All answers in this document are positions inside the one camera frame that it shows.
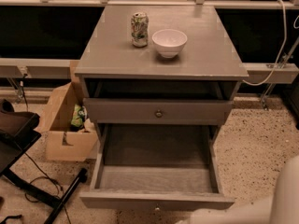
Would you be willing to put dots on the grey drawer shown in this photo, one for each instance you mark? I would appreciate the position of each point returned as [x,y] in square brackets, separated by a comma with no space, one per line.
[156,167]
[147,111]

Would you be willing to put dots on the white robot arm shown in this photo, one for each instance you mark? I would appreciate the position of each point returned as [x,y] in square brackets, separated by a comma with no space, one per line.
[281,208]

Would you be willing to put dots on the white ceramic bowl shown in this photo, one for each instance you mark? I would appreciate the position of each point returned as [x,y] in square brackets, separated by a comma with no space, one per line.
[169,42]

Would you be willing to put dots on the green snack bag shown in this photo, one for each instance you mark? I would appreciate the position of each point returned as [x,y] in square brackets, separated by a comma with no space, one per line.
[78,118]

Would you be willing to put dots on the green white soda can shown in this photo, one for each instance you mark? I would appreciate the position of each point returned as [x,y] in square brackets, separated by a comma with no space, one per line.
[139,29]

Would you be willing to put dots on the open cardboard box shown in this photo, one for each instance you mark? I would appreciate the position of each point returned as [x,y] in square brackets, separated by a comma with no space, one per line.
[63,144]

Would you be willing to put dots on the black office chair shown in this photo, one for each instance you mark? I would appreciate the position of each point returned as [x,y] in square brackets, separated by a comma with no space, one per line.
[17,133]

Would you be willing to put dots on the black stand leg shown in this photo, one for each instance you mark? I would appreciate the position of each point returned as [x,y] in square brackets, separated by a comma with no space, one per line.
[55,203]

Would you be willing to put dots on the metal frame rail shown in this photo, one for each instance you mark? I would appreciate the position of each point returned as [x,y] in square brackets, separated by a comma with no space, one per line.
[62,69]

